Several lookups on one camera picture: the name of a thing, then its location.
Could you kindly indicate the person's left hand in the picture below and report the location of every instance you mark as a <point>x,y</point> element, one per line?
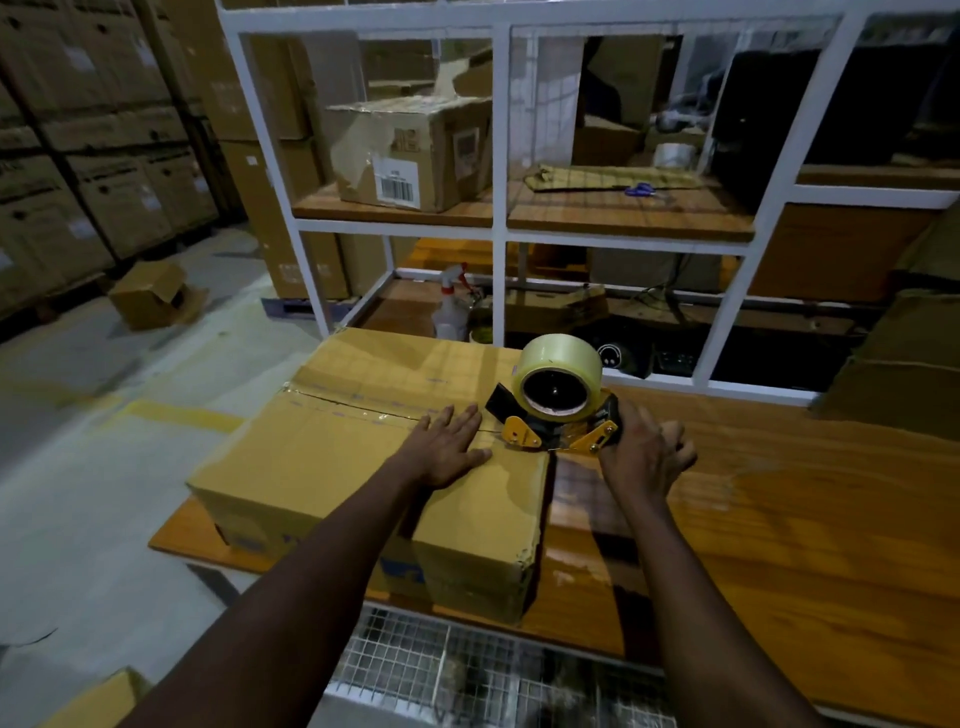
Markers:
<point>442,454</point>

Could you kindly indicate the person's right hand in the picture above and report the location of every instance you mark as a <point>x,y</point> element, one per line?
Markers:
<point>649,461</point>

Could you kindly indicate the yellow black tape dispenser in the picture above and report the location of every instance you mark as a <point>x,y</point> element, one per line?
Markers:
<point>517,431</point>

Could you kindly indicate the yellow-brown cardboard box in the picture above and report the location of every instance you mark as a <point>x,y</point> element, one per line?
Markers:
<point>315,465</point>

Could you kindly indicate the person's left forearm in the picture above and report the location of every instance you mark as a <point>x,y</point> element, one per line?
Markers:
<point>285,622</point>

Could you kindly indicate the person's right forearm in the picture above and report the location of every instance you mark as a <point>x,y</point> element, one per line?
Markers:
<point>705,637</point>

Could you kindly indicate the flattened cardboard sheet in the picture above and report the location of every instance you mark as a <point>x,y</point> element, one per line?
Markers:
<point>585,178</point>

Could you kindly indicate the tall labelled cardboard box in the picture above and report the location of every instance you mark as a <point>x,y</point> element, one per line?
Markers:
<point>289,187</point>

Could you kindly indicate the taped box with barcode label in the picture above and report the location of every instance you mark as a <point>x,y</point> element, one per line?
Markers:
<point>360,150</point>

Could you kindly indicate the yellow cardboard box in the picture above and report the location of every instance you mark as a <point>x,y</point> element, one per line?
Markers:
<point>97,705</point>

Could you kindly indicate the wide brown cardboard box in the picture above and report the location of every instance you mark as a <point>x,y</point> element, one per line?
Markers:
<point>217,75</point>

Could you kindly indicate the black round-logo device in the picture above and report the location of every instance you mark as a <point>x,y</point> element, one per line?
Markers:
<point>611,356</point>

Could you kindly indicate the white spray bottle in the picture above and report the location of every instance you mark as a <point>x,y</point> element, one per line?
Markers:
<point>450,315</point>

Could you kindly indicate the orange wooden table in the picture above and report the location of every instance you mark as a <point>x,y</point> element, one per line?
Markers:
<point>787,540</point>

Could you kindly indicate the blue pallet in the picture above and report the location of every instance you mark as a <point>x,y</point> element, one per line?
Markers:
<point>300,307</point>

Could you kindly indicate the wooden shelf board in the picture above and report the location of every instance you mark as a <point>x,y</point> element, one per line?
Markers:
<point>615,217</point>

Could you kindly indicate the blue scissors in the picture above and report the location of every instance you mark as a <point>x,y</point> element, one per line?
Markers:
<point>641,189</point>

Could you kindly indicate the black monitor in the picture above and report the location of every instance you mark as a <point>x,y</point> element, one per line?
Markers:
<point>862,112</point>

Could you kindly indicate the white metal shelf frame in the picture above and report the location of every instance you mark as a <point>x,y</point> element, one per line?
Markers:
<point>500,112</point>

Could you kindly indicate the wall of stacked cartons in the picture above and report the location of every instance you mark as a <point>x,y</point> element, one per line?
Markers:
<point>90,172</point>

